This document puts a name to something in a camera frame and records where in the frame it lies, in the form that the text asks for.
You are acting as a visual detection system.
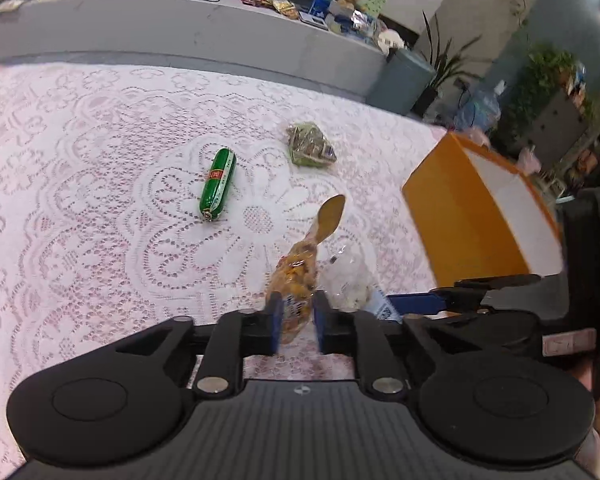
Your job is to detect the gold-topped cracker snack bag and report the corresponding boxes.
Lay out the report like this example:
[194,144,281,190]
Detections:
[265,194,346,344]

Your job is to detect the clear bag white candy balls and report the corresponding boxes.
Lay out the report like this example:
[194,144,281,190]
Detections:
[320,245,402,322]

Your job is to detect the green sausage stick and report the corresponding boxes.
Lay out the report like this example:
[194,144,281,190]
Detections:
[199,148,236,221]

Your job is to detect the orange white storage box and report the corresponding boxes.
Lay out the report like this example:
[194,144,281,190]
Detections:
[402,132,564,286]

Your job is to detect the small green mixed snack packet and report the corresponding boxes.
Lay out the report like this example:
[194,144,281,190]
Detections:
[286,122,337,168]

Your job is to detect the white lace tablecloth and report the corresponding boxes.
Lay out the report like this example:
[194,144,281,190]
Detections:
[0,62,441,479]

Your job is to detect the grey round trash bin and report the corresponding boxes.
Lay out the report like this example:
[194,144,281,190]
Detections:
[365,49,436,116]

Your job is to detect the tall leafy plant right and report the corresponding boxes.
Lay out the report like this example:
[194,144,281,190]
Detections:
[412,13,482,118]

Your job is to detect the long grey TV cabinet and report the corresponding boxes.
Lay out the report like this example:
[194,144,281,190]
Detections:
[0,0,386,96]

